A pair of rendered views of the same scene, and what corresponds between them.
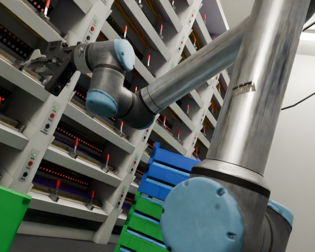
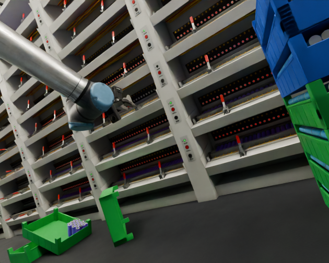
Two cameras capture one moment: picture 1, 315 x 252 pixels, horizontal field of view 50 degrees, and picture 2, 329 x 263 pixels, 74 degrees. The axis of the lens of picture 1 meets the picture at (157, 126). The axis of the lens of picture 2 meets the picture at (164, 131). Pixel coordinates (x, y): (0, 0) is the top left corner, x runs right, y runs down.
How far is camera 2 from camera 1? 1.38 m
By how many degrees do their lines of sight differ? 90
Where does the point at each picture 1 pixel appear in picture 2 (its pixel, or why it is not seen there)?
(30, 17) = (119, 85)
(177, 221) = not seen: outside the picture
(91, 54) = not seen: hidden behind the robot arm
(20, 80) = (141, 113)
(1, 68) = (130, 119)
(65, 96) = (170, 90)
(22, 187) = (197, 163)
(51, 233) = (279, 180)
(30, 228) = (246, 184)
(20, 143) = (171, 140)
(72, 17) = not seen: hidden behind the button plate
